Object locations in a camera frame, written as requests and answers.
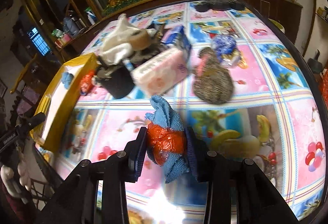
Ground orange bag with blue cloth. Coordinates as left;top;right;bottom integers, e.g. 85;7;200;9
145;95;190;183

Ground blue tissue box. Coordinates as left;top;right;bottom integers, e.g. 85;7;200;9
161;25;192;61

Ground white gloved left hand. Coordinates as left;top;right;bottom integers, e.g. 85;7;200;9
1;152;32;204

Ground blue white Vinda tissue pack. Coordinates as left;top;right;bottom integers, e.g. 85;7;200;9
212;35;241;67

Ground black device on table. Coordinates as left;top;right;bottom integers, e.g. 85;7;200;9
194;0;245;13

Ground black foil snack bag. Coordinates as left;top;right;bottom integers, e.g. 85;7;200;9
150;23;166;40

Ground pink tissue pack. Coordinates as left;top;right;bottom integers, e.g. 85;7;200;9
131;48;188;96

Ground blue kettle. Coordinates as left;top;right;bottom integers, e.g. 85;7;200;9
63;17;80;37

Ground blue knitted cloth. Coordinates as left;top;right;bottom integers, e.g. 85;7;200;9
61;72;74;90

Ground black electric motor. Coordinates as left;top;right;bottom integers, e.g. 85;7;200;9
95;63;134;99

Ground brown knitted cloth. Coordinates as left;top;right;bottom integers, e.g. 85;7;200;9
192;47;234;105

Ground yellow cardboard box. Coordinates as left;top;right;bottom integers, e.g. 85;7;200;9
30;53;97;152

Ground white cloth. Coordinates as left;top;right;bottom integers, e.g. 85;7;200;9
99;14;141;65

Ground colourful printed tablecloth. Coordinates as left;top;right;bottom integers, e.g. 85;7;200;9
35;0;328;224

